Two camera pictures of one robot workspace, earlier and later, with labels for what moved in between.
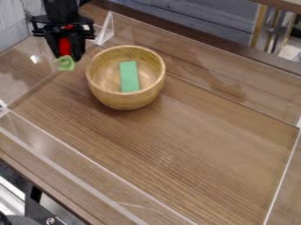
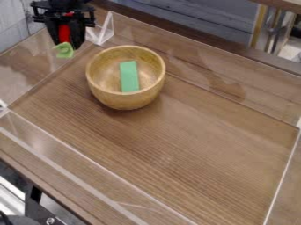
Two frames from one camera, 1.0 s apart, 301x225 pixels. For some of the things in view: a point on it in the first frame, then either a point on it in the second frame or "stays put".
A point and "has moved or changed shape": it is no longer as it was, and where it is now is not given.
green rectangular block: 128,74 stays put
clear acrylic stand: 101,32 stays put
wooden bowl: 101,76 stays put
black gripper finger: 52,39 → 52,25
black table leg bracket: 34,211 stays put
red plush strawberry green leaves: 65,62 has moved or changed shape
